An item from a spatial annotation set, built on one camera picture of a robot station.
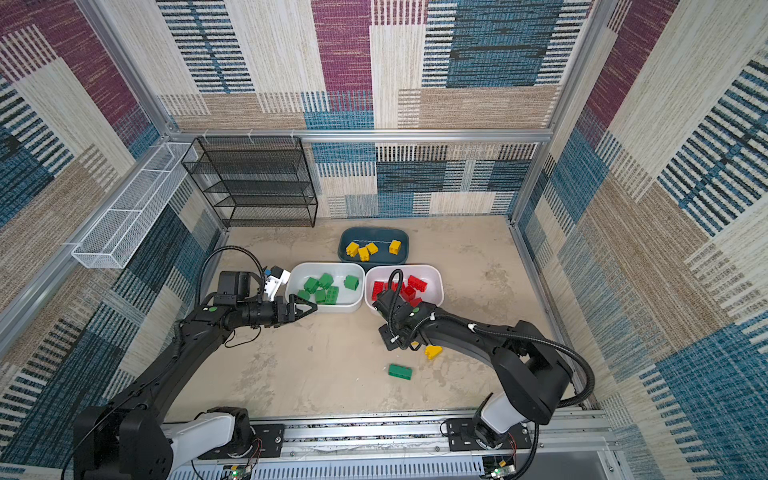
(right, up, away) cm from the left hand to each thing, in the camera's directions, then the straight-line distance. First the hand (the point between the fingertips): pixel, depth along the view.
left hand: (308, 307), depth 78 cm
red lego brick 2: (+30, +4, +18) cm, 35 cm away
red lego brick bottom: (+27, +1, +18) cm, 33 cm away
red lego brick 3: (+29, -2, +19) cm, 35 cm away
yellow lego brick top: (+8, +15, +30) cm, 34 cm away
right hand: (+23, -10, +8) cm, 26 cm away
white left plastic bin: (+7, -2, +21) cm, 22 cm away
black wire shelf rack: (-28, +39, +32) cm, 58 cm away
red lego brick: (+20, +3, +21) cm, 29 cm away
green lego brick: (-5, +3, +21) cm, 22 cm away
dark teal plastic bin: (+18, +19, +34) cm, 43 cm away
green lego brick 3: (-2, 0, +22) cm, 22 cm away
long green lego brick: (+3, 0, +18) cm, 18 cm away
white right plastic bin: (+34, +7, +20) cm, 40 cm away
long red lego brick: (+17, +2, +21) cm, 27 cm away
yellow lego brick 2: (+15, +15, +31) cm, 38 cm away
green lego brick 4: (+8, +4, +22) cm, 24 cm away
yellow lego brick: (+12, +13, +29) cm, 34 cm away
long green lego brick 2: (+24, -18, +3) cm, 30 cm away
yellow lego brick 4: (+33, -14, +7) cm, 36 cm away
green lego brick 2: (0, +5, +22) cm, 22 cm away
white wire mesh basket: (-44, +21, -4) cm, 49 cm away
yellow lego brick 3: (+23, +16, +30) cm, 41 cm away
